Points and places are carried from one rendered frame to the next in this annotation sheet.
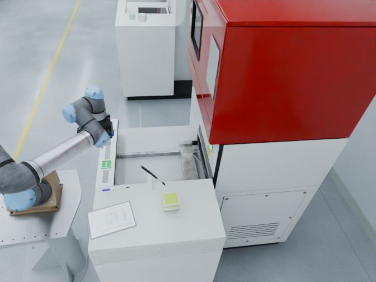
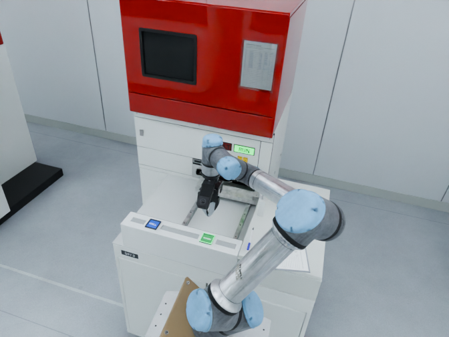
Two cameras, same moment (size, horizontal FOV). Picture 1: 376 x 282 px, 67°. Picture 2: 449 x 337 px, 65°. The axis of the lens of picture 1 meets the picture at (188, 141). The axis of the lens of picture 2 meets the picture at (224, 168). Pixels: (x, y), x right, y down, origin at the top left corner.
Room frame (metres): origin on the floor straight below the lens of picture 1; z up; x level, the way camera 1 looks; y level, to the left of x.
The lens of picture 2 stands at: (0.50, 1.42, 2.06)
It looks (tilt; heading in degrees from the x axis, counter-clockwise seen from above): 33 degrees down; 296
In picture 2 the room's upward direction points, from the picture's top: 4 degrees clockwise
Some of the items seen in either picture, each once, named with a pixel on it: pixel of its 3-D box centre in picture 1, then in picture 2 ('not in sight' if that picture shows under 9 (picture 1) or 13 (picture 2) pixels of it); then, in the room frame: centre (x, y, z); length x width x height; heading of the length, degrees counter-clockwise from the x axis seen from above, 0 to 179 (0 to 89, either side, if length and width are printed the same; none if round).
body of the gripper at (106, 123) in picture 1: (102, 126); (211, 183); (1.03, 0.43, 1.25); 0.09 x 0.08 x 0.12; 101
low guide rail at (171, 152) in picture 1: (159, 153); (194, 209); (1.26, 0.18, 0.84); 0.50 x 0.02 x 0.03; 101
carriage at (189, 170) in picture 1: (188, 164); (228, 192); (1.16, -0.02, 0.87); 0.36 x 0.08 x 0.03; 11
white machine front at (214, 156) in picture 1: (202, 122); (200, 152); (1.38, -0.08, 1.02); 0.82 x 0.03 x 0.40; 11
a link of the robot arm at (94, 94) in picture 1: (94, 99); (212, 150); (1.03, 0.43, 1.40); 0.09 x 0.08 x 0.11; 146
